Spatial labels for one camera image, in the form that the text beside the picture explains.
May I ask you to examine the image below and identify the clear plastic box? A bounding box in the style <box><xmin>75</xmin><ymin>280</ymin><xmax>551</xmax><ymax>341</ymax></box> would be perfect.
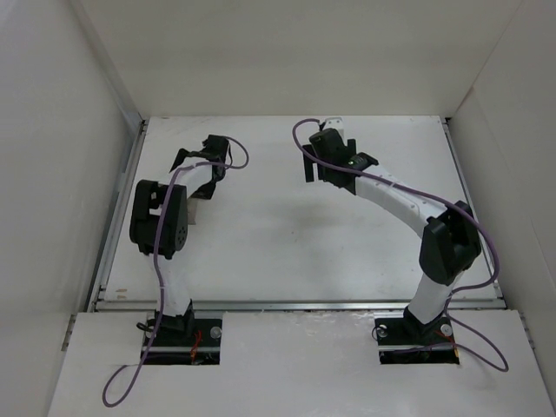
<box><xmin>187</xmin><ymin>197</ymin><xmax>202</xmax><ymax>225</ymax></box>

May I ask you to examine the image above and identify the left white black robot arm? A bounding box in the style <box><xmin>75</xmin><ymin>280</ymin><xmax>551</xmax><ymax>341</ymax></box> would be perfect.
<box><xmin>129</xmin><ymin>135</ymin><xmax>231</xmax><ymax>348</ymax></box>

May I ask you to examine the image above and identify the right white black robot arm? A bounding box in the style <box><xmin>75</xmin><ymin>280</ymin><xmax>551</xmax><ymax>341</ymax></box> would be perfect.
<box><xmin>302</xmin><ymin>128</ymin><xmax>481</xmax><ymax>345</ymax></box>

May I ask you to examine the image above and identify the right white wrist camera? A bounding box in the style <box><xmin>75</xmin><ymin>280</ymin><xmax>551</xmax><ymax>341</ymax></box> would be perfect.
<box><xmin>320</xmin><ymin>116</ymin><xmax>345</xmax><ymax>139</ymax></box>

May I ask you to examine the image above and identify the metal rail front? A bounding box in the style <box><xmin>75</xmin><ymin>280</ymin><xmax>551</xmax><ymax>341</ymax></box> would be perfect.
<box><xmin>94</xmin><ymin>298</ymin><xmax>506</xmax><ymax>312</ymax></box>

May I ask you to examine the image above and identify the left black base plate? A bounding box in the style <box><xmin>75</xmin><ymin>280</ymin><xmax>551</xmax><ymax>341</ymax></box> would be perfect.
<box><xmin>144</xmin><ymin>318</ymin><xmax>222</xmax><ymax>366</ymax></box>

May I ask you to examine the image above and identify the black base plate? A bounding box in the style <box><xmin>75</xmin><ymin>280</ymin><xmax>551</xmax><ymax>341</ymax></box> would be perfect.
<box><xmin>144</xmin><ymin>318</ymin><xmax>222</xmax><ymax>366</ymax></box>
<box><xmin>373</xmin><ymin>317</ymin><xmax>460</xmax><ymax>365</ymax></box>

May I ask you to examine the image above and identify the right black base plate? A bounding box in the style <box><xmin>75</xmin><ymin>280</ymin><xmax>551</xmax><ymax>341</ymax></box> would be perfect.
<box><xmin>373</xmin><ymin>317</ymin><xmax>460</xmax><ymax>365</ymax></box>

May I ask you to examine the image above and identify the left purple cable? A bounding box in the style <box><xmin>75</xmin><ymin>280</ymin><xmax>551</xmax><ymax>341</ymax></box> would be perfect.
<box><xmin>102</xmin><ymin>136</ymin><xmax>251</xmax><ymax>407</ymax></box>

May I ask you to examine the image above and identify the purple cable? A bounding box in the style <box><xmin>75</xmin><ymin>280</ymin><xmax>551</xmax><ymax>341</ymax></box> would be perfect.
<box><xmin>102</xmin><ymin>136</ymin><xmax>251</xmax><ymax>407</ymax></box>
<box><xmin>291</xmin><ymin>117</ymin><xmax>509</xmax><ymax>373</ymax></box>

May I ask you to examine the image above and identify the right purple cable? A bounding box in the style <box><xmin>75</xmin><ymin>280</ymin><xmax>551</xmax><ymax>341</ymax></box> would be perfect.
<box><xmin>291</xmin><ymin>117</ymin><xmax>509</xmax><ymax>373</ymax></box>

